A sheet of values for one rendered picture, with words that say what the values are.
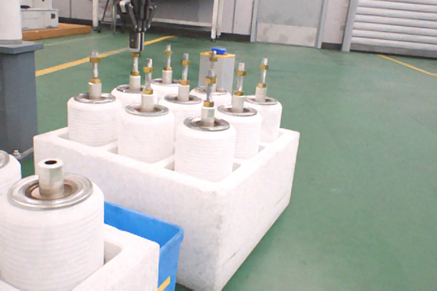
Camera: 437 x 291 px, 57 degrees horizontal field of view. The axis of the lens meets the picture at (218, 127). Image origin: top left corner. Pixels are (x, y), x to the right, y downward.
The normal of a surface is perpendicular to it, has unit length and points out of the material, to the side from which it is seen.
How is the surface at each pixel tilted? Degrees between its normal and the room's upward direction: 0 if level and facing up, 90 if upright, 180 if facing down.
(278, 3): 90
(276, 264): 0
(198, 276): 90
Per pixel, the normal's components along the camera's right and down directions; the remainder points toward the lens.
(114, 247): -0.43, 0.22
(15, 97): 0.63, 0.25
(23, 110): 0.99, 0.11
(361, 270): 0.09, -0.95
